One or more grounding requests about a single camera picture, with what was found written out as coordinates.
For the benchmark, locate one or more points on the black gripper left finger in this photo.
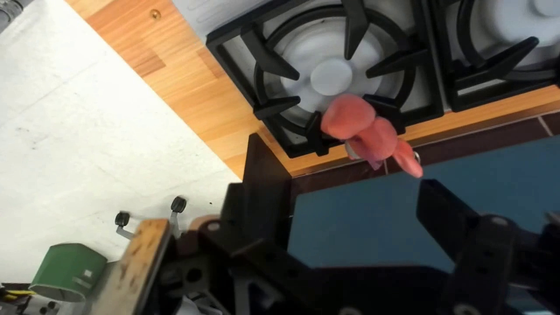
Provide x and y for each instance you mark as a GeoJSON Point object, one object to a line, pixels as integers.
{"type": "Point", "coordinates": [137, 265]}

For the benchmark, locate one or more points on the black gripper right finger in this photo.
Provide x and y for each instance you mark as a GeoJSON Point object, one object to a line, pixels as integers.
{"type": "Point", "coordinates": [447, 219]}

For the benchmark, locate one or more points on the pink plush toy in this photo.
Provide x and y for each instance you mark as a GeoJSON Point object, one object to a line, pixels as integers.
{"type": "Point", "coordinates": [356, 123]}

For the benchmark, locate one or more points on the black stove grate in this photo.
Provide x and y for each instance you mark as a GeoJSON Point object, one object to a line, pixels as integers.
{"type": "Point", "coordinates": [326, 36]}

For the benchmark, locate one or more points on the black caster wheel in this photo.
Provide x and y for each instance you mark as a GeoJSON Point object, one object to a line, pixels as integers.
{"type": "Point", "coordinates": [123, 219]}
{"type": "Point", "coordinates": [179, 204]}

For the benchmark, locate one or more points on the green box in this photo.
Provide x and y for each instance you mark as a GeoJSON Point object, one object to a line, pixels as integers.
{"type": "Point", "coordinates": [67, 272]}

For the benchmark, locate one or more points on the long teal planter box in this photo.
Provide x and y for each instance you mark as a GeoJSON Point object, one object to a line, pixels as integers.
{"type": "Point", "coordinates": [374, 221]}

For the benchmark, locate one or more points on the black metal frame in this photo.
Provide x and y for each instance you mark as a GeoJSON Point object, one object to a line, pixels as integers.
{"type": "Point", "coordinates": [265, 176]}

